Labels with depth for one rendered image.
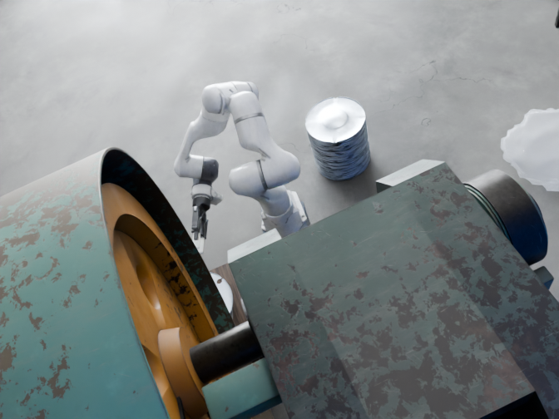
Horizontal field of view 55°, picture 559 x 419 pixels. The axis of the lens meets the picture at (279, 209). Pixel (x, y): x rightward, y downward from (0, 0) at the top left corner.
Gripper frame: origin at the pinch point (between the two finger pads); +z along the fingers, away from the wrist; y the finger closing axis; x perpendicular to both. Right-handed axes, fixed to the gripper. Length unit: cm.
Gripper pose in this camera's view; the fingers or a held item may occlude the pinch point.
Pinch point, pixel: (198, 244)
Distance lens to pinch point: 220.3
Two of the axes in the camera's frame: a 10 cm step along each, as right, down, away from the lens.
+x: 9.8, -0.9, -1.8
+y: -2.1, -4.5, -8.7
